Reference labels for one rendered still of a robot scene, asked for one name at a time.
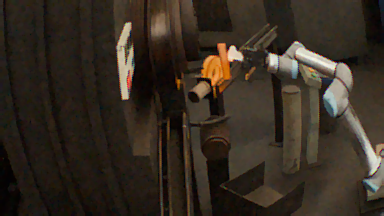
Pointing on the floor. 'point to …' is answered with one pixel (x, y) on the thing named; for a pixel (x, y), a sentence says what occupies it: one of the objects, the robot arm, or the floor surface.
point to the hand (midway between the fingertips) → (223, 56)
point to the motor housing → (216, 158)
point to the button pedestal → (311, 120)
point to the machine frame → (76, 112)
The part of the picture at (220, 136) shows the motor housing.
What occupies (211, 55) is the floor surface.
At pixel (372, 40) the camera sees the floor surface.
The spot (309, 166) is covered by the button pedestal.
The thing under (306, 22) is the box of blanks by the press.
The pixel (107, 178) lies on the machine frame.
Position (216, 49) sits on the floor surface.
